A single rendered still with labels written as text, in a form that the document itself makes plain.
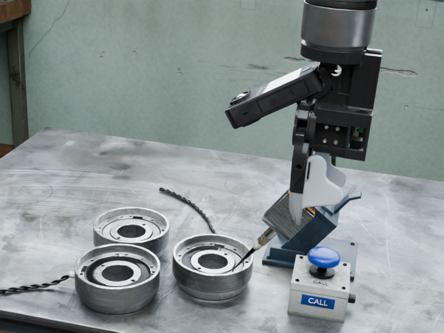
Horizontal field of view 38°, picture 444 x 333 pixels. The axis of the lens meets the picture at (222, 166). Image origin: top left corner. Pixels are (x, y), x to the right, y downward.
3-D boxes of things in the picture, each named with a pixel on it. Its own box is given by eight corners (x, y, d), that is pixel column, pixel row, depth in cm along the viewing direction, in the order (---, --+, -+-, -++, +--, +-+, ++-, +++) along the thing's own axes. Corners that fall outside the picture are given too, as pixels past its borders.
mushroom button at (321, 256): (302, 291, 80) (307, 257, 78) (304, 275, 84) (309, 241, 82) (335, 297, 80) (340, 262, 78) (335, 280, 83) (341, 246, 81)
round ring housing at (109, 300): (166, 275, 86) (167, 248, 85) (150, 322, 77) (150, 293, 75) (88, 266, 87) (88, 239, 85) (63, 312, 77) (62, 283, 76)
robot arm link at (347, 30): (299, 4, 65) (309, -5, 72) (294, 50, 67) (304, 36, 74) (375, 12, 64) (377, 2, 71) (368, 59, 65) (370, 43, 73)
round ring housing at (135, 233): (104, 228, 97) (104, 203, 95) (174, 235, 96) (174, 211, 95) (84, 264, 87) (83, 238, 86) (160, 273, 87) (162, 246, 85)
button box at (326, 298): (287, 314, 80) (291, 280, 78) (293, 283, 87) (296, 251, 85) (353, 325, 79) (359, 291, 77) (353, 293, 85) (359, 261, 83)
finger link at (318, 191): (335, 240, 73) (347, 162, 70) (284, 231, 74) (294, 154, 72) (337, 230, 76) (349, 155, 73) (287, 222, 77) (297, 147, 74)
